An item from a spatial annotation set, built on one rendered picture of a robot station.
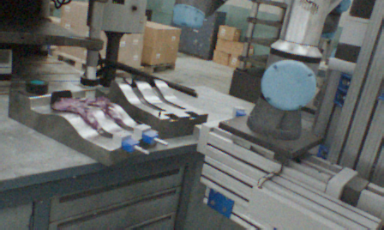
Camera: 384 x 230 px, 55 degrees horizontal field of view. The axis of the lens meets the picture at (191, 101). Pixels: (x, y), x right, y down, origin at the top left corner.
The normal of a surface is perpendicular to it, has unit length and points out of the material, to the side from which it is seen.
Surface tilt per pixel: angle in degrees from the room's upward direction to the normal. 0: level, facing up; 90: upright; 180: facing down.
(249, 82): 90
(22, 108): 90
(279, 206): 90
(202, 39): 90
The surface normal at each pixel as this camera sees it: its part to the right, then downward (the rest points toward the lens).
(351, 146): -0.63, 0.11
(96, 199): 0.66, 0.32
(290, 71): -0.26, 0.35
